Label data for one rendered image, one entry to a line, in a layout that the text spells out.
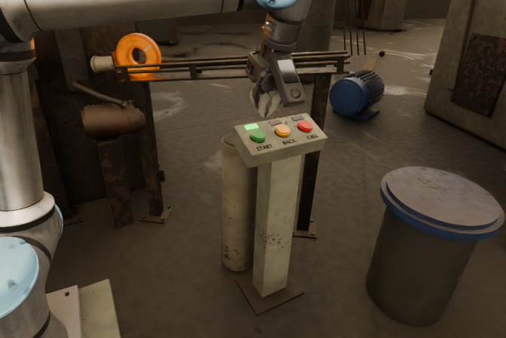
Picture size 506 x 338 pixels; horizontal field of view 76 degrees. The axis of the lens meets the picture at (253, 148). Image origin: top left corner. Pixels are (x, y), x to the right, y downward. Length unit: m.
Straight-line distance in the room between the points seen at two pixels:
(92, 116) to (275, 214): 0.73
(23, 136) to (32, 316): 0.29
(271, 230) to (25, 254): 0.62
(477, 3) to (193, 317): 2.58
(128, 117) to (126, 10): 0.87
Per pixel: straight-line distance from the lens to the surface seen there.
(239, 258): 1.23
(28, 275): 0.63
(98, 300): 0.88
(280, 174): 0.89
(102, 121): 1.28
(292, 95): 0.65
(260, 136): 0.82
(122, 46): 1.26
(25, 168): 0.67
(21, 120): 0.64
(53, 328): 0.74
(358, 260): 1.40
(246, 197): 1.06
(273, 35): 0.66
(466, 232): 0.99
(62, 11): 0.45
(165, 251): 1.38
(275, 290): 1.21
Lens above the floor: 0.96
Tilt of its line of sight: 27 degrees down
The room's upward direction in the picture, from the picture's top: 2 degrees clockwise
